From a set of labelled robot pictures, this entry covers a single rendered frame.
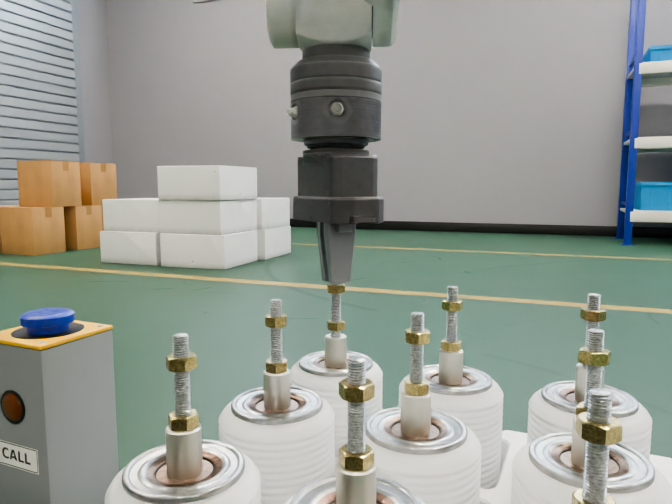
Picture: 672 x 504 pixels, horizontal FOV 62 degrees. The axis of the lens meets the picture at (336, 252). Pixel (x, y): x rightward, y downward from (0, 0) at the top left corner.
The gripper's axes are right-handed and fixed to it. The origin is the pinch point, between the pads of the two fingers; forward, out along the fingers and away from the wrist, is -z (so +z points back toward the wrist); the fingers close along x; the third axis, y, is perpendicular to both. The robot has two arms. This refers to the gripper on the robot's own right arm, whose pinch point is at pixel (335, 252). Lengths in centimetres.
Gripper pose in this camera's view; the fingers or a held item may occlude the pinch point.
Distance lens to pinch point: 55.7
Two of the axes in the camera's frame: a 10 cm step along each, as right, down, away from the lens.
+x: -4.6, -1.0, 8.8
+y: -8.9, 0.5, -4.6
